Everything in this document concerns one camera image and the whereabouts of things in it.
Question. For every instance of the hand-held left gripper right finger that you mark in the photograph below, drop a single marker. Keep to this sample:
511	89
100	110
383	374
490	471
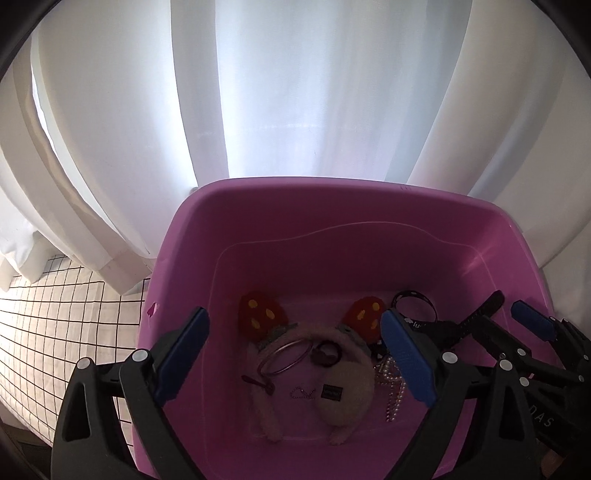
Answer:
408	355

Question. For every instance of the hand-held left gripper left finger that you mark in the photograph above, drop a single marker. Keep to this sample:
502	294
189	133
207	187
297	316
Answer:
182	355

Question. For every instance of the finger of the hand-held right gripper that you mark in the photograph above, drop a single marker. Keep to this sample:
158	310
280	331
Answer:
503	341
531	318

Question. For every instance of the beige plush face pouch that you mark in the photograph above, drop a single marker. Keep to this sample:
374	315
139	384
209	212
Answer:
346	374

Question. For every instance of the thin brown hair clip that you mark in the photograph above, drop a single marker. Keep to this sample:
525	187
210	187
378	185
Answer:
258	383

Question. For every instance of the pink plush strawberry headband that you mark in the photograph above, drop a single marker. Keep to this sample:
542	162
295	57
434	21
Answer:
254	314

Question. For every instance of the large silver metal bangle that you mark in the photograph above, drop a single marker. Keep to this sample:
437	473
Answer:
276	350

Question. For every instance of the purple plastic basin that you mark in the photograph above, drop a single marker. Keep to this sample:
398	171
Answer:
300	230

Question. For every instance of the white curtain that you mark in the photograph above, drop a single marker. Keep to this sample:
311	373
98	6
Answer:
300	92

